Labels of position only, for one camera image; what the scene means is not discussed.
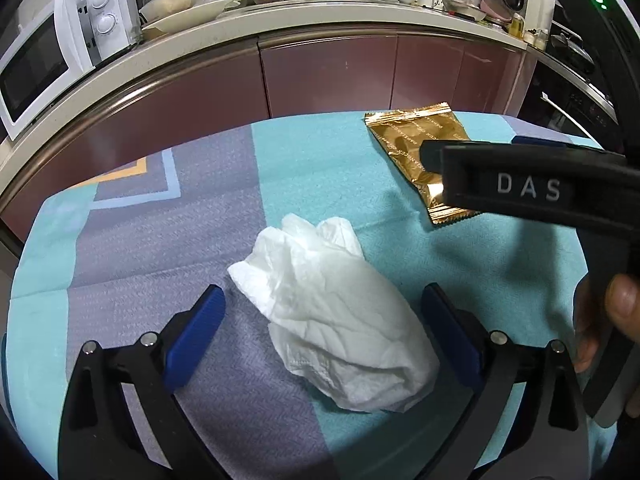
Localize white microwave oven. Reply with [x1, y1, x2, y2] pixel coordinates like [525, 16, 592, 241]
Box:
[0, 0, 142, 142]

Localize black built-in oven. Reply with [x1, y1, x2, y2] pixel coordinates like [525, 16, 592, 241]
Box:
[530, 35, 621, 136]

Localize kitchen counter maroon cabinets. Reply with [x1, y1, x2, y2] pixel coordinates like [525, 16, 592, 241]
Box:
[0, 0, 616, 246]

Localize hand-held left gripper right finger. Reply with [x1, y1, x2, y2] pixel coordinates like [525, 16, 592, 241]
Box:
[421, 282, 593, 480]

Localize teal and grey tablecloth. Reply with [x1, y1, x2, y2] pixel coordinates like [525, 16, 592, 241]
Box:
[5, 110, 616, 480]

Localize white shallow plate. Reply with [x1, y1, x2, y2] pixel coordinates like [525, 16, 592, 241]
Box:
[140, 0, 242, 33]

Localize gold foil packet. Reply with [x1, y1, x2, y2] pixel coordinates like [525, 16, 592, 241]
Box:
[364, 104, 483, 226]

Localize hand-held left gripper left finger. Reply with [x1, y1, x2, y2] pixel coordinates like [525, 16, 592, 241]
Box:
[56, 284, 226, 480]

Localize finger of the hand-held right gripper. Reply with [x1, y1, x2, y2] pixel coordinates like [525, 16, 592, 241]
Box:
[512, 134, 606, 152]
[420, 140, 640, 242]

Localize person's right hand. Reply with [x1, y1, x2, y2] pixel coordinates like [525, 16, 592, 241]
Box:
[573, 274, 640, 375]

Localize white tissue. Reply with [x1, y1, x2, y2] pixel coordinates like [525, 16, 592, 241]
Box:
[227, 214, 441, 413]

